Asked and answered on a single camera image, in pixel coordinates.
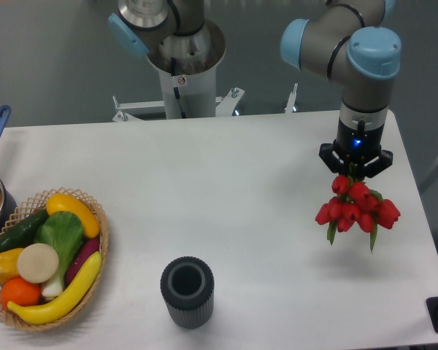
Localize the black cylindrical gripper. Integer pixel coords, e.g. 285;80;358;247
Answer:
319;102;393;179

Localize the red tulip bouquet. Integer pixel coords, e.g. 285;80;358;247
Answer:
315;163;401;250

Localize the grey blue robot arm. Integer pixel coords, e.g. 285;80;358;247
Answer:
108;1;402;179

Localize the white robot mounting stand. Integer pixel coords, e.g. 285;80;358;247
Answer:
108;14;243;119

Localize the dark grey ribbed vase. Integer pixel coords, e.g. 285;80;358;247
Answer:
160;256;215;330

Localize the purple sweet potato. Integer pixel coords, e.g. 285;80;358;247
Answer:
65;238;100;286

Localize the green leafy bok choy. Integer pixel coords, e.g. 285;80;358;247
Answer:
34;211;84;300

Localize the yellow squash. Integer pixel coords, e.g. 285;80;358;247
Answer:
45;193;101;238

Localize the beige round disc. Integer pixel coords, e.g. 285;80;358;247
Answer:
17;243;59;284

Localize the woven wicker basket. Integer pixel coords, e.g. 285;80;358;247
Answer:
0;188;109;331

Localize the green cucumber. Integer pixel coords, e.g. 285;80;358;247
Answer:
0;209;49;253

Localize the yellow banana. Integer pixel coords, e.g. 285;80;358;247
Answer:
7;252;102;325

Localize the orange fruit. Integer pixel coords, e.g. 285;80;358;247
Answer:
0;277;41;309

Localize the yellow bell pepper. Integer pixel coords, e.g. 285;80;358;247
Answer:
0;248;24;284

